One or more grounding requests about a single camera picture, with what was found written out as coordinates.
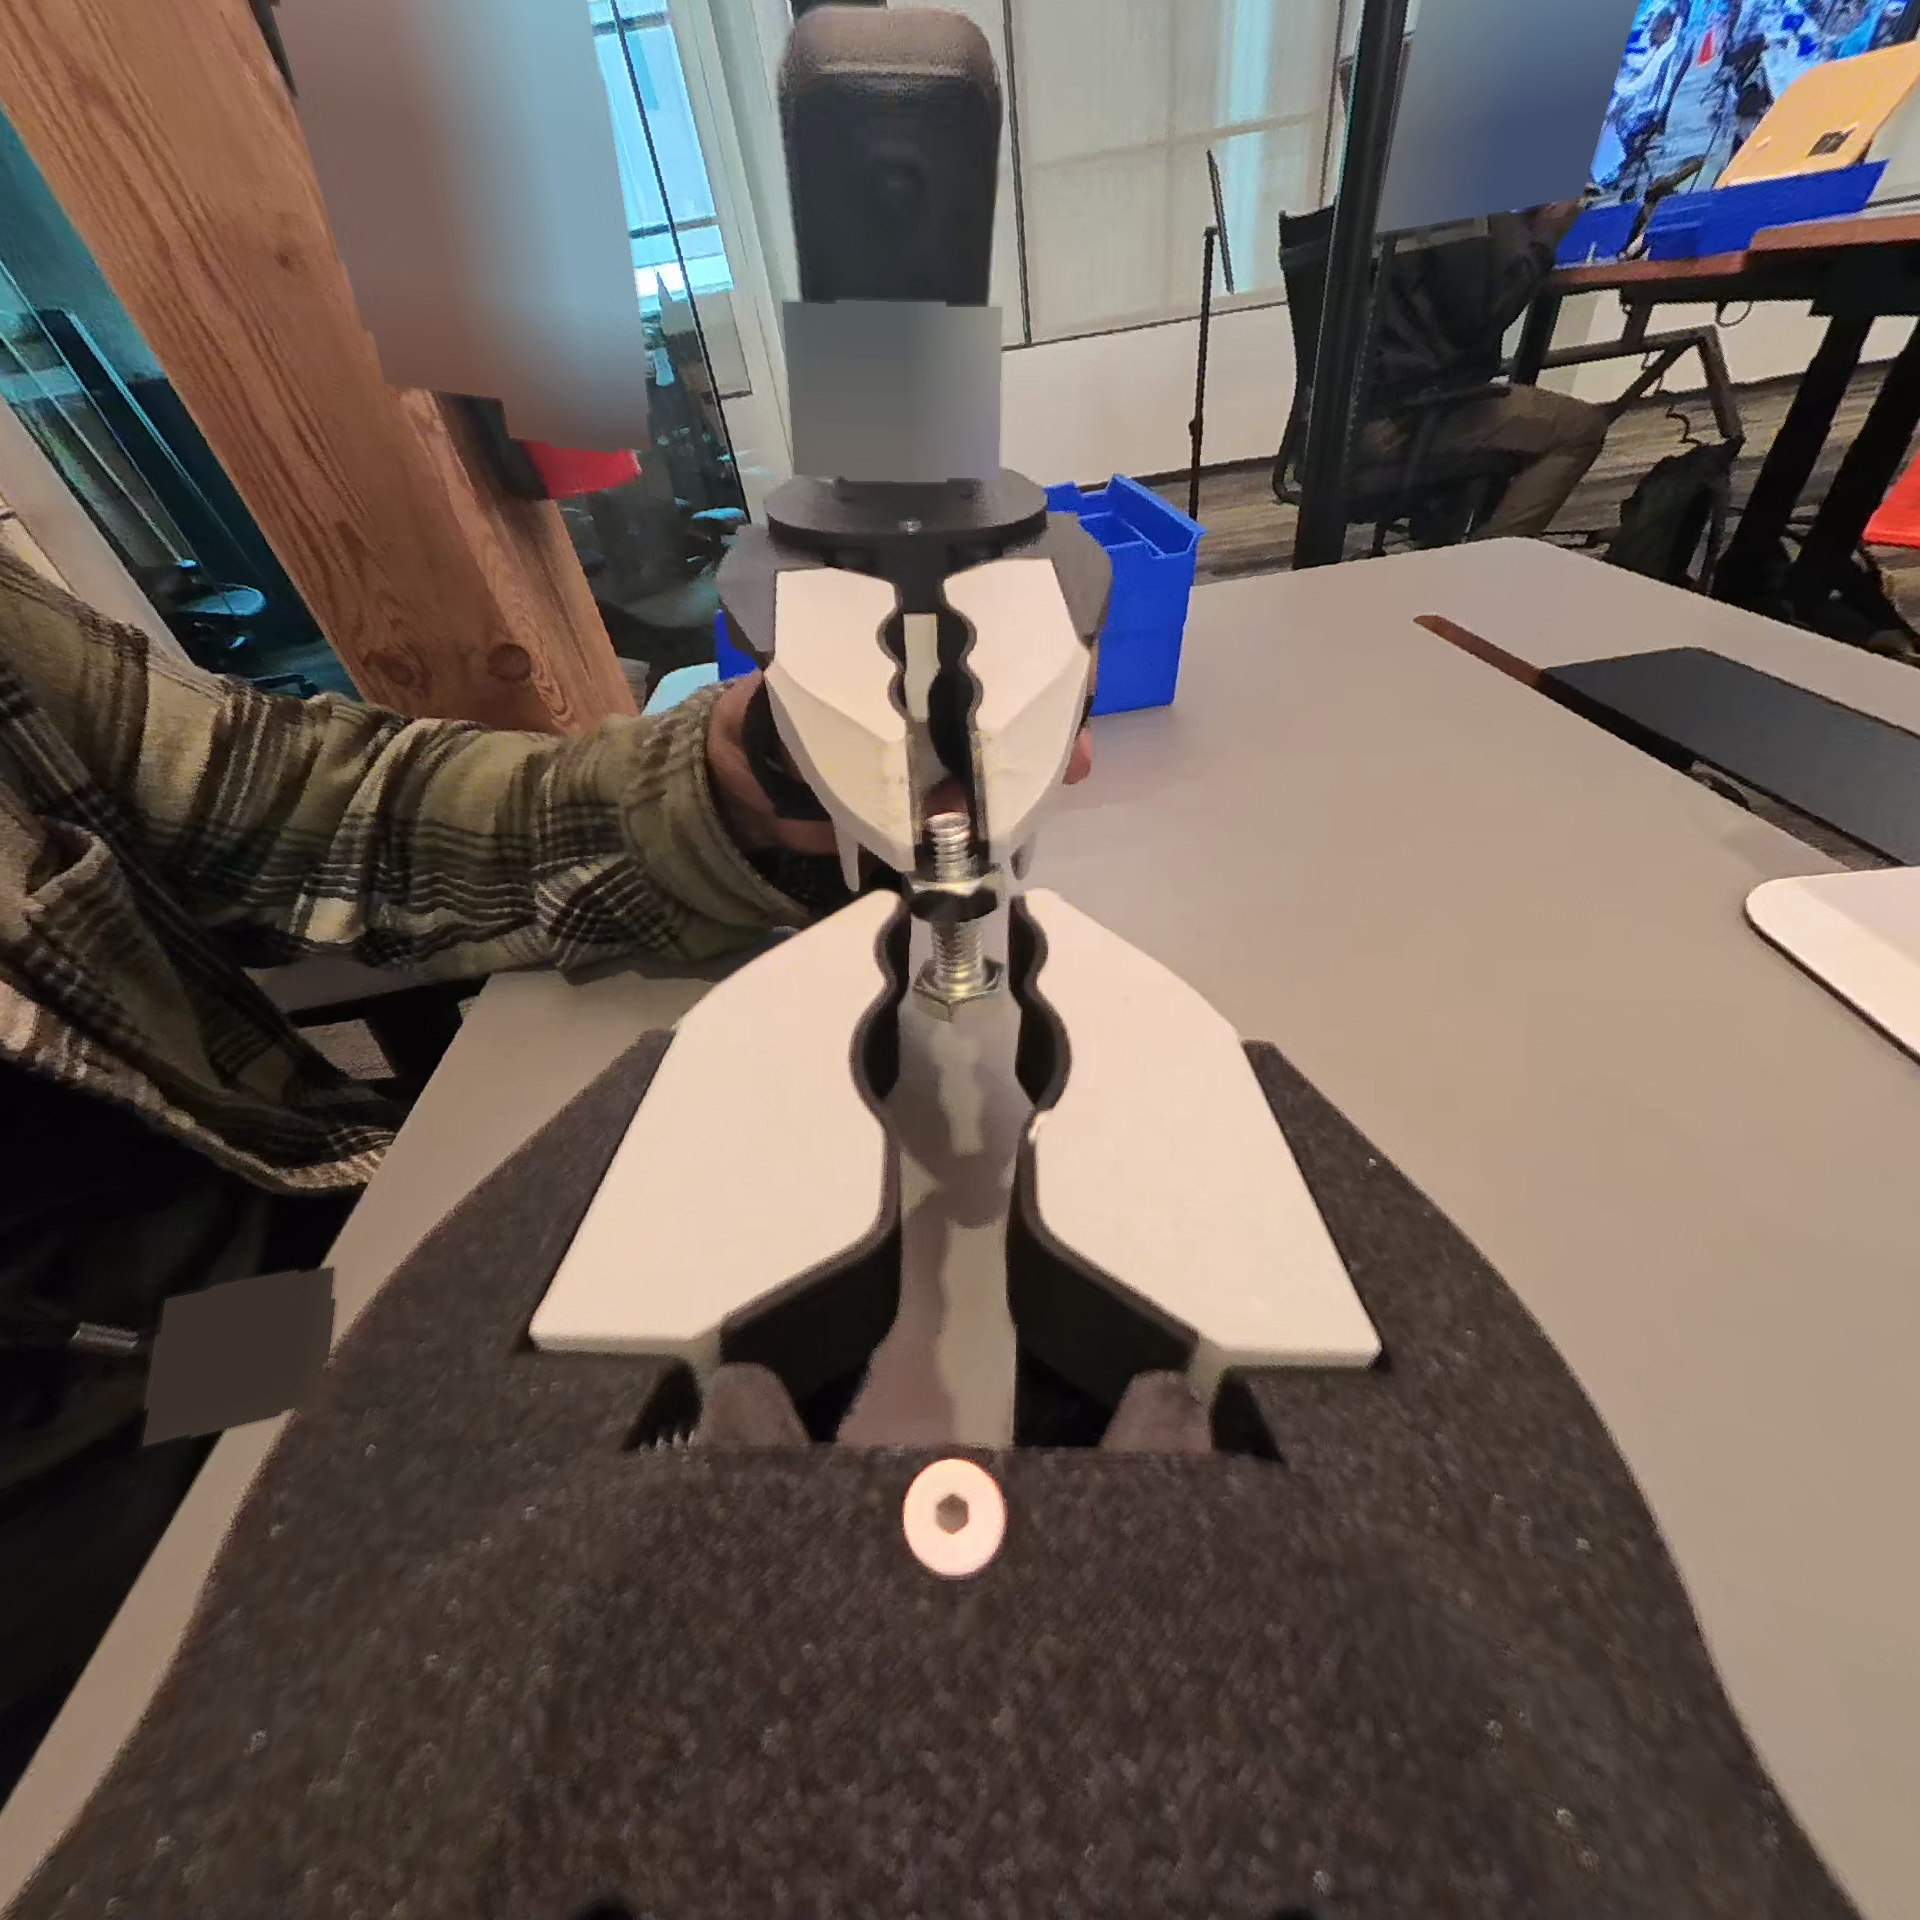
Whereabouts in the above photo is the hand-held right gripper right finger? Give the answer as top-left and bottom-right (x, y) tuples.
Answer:
(1008, 887), (1386, 1379)

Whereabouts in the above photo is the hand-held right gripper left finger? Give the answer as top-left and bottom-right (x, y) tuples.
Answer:
(527, 887), (914, 1364)

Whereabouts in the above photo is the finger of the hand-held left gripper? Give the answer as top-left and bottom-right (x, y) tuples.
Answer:
(950, 560), (1098, 881)
(766, 568), (943, 897)

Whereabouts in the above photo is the steel hex bolt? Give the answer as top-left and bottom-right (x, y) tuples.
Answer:
(907, 809), (1008, 1024)

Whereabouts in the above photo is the person's left forearm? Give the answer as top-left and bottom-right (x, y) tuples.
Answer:
(128, 674), (818, 985)

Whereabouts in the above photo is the person's left hand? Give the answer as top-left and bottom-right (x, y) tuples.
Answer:
(705, 672), (1098, 864)

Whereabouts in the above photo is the blue plastic bin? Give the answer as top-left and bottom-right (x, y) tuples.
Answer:
(719, 478), (1204, 711)

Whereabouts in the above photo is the black pole stand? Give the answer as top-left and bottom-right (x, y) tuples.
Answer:
(1184, 146), (1239, 512)

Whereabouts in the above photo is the black mesh chair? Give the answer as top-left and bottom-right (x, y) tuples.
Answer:
(1276, 201), (1518, 530)

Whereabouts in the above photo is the person's black garment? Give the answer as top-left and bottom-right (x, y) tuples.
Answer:
(0, 1035), (368, 1502)

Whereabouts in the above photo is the dark backpack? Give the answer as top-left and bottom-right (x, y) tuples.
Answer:
(1612, 434), (1745, 590)

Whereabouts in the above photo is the person's plaid shirt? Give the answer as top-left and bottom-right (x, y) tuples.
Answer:
(0, 539), (414, 1193)

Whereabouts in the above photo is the white document stand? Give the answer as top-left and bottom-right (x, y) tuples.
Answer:
(1745, 872), (1920, 1065)

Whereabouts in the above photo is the wooden beam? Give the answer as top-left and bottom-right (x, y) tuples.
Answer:
(0, 0), (644, 737)

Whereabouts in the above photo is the wooden table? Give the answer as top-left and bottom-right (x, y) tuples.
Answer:
(1545, 211), (1920, 601)

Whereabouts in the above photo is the yellow cardboard sheet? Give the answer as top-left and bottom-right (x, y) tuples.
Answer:
(1718, 59), (1920, 191)

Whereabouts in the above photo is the red and black wall device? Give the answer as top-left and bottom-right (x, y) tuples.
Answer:
(451, 393), (650, 505)

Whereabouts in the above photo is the black metal post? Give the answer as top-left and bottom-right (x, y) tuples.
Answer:
(1294, 0), (1416, 572)

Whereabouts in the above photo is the black table cable cover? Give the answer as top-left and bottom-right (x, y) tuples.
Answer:
(1418, 614), (1920, 867)

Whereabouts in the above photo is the colourful wall screen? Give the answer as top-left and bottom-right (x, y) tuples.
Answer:
(1591, 0), (1920, 198)

